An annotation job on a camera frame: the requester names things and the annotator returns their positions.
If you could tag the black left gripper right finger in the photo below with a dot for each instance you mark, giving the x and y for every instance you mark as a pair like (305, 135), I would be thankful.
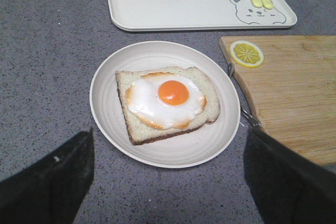
(286, 187)

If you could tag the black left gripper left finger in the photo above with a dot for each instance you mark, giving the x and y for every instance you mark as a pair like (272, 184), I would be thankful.
(52, 189)

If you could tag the bread slice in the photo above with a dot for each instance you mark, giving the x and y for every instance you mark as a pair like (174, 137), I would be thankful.
(139, 133)

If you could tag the white round plate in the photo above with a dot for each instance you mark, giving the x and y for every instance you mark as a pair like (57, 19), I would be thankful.
(181, 151)

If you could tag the fried egg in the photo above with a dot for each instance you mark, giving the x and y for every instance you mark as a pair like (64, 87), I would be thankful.
(165, 100)

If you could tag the white bear-print tray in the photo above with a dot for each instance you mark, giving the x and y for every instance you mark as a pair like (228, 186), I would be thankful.
(164, 15)

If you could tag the yellow lemon slice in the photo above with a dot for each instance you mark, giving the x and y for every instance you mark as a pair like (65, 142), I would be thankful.
(246, 54)

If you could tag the metal cutting board handle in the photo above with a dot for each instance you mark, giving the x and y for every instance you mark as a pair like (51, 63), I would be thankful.
(254, 122)

